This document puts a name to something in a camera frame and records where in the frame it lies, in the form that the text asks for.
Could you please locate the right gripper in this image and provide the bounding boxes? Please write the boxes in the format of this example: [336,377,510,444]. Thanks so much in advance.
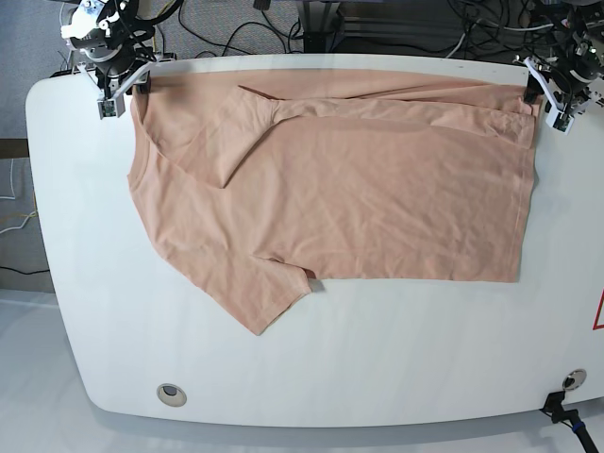
[73,53,176,102]

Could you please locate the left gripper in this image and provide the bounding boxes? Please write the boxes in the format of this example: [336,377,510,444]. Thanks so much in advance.
[513,55,603,119]

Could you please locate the peach pink T-shirt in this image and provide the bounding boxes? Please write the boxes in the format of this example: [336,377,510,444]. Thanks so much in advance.
[128,70,540,335]

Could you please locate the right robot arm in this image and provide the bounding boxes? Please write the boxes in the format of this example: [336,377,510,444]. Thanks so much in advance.
[59,1,183,118]

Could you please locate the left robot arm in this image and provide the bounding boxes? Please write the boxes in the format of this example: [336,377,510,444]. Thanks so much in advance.
[517,1,603,134]

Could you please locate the red triangle warning sticker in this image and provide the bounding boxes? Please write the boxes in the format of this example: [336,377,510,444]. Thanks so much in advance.
[593,292,604,330]

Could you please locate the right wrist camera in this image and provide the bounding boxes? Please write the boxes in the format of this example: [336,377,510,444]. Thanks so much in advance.
[97,96,126,120]

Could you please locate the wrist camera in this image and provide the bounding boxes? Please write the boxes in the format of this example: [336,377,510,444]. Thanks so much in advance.
[97,96,126,120]
[545,108,575,135]

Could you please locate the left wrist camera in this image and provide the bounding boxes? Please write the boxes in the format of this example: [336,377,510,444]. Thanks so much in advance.
[545,108,575,135]

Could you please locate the black equipment frame base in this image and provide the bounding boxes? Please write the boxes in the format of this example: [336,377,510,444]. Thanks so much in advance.
[296,1,354,54]

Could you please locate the right table cable grommet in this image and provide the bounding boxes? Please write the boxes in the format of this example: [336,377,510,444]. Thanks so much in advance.
[562,369,587,392]

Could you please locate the table cable grommet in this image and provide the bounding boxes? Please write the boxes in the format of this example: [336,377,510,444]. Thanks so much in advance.
[157,383,187,408]
[562,369,587,392]

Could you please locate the left table cable grommet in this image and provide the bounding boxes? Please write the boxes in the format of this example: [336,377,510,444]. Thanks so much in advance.
[157,383,187,408]

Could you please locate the black clamp with cable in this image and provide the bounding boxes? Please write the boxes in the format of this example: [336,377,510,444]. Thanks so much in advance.
[541,391,599,453]

